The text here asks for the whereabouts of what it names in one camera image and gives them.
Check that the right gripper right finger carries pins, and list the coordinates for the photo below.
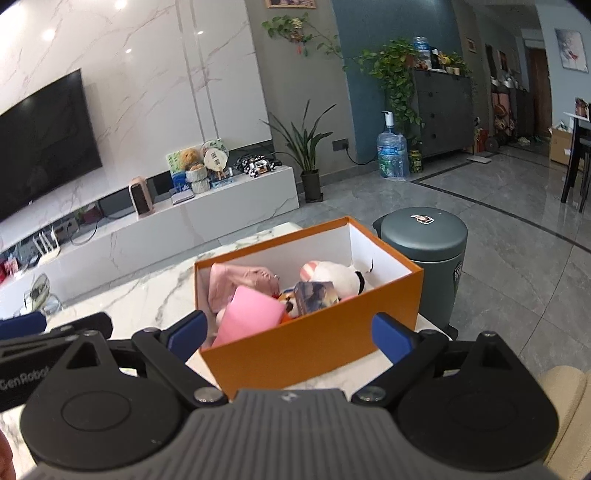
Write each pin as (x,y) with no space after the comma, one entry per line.
(419,359)

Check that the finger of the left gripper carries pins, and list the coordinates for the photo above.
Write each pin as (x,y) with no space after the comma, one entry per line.
(23,325)
(99,322)

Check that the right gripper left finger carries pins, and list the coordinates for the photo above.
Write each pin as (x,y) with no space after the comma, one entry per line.
(161,355)

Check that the pink wallet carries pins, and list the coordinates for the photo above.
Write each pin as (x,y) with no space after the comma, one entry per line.
(248,313)

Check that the white pink crochet bunny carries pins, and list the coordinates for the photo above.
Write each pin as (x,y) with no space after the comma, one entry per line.
(347,281)

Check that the orange cardboard box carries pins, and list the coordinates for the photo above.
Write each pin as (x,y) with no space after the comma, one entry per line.
(314,344)

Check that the dark card box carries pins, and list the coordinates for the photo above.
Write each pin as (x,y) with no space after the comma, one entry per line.
(313,296)

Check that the red panda sailor plush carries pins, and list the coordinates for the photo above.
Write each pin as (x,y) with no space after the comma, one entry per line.
(289,301)

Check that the small white desk fan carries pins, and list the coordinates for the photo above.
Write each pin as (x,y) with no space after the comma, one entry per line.
(40,298)

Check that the white wifi router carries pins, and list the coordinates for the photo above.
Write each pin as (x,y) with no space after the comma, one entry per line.
(47,244)

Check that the white marble tv console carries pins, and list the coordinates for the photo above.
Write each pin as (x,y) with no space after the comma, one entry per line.
(127,245)

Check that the grey green trash bin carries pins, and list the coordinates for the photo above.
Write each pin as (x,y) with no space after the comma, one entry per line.
(435,240)

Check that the pink desktop heater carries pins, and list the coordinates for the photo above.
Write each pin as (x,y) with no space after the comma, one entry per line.
(140,197)

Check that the brown teddy bear in pot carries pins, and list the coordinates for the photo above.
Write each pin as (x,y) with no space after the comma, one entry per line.
(195,172)

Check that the round paper fan ornament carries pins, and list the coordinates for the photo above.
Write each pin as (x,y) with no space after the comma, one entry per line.
(215,157)

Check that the blue water jug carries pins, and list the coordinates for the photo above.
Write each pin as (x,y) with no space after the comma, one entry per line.
(392,151)

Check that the potted long-leaf plant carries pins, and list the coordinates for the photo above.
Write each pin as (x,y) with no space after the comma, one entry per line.
(301,146)

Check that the dark grey drawer cabinet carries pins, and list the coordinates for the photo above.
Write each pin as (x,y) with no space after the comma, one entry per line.
(445,106)

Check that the dark dining chair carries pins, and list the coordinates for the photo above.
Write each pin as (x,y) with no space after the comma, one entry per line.
(579,153)

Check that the cardboard box on floor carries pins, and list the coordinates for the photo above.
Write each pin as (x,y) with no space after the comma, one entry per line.
(560,146)

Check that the trailing green ivy plant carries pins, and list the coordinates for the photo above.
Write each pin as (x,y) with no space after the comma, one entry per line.
(392,65)

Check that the black wall television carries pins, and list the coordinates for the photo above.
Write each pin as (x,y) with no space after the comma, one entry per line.
(47,140)

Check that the framed wall picture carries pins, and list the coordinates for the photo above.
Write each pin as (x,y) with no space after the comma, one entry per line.
(571,50)

